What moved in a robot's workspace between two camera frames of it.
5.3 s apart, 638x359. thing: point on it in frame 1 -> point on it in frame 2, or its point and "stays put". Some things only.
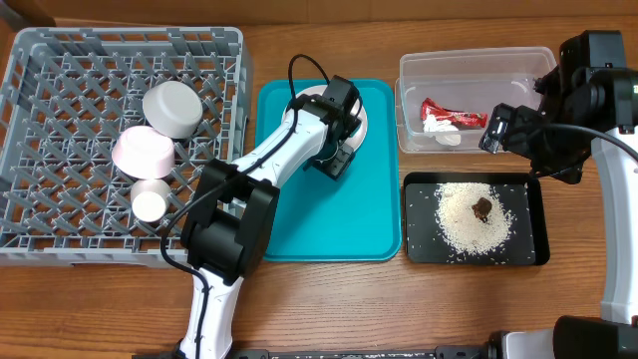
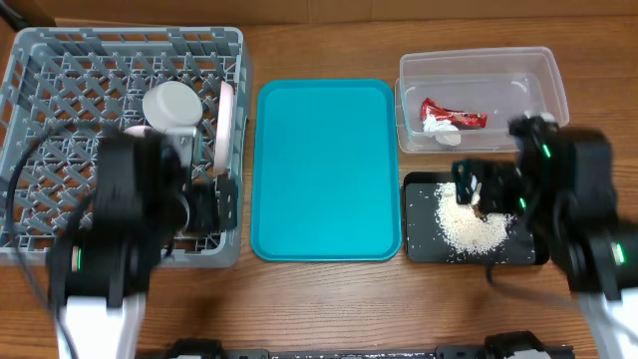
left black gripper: (337, 166) -> (203, 198)
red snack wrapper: (462, 119) stays put
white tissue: (443, 130) stays put
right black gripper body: (521, 138) -> (480, 186)
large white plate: (319, 91) -> (224, 130)
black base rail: (442, 352) stays put
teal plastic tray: (353, 219) stays put
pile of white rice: (460, 223) stays put
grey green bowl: (172, 109) stays put
